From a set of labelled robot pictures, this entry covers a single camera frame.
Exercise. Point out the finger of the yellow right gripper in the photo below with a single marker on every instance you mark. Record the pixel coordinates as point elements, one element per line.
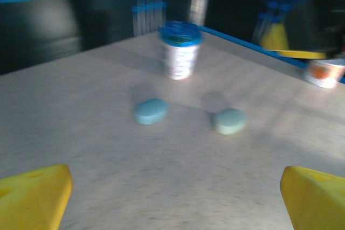
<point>274,37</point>
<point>299,54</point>

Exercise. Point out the light blue earbud charging case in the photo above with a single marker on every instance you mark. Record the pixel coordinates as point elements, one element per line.
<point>151,111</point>

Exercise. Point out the blue-edged table side rail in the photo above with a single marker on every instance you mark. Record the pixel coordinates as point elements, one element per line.
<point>242,44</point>

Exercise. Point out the white cup with blue lid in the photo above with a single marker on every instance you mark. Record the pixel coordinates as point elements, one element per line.
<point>180,52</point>

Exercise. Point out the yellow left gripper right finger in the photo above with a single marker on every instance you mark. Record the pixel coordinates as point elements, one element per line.
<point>318,203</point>

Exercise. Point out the pale green earbud charging case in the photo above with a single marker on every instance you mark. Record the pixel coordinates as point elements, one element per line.
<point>230,121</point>

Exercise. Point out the orange drink can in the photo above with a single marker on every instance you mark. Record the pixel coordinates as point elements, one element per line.
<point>323,73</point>

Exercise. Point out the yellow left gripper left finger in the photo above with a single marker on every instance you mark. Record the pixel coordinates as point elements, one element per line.
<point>32,200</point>

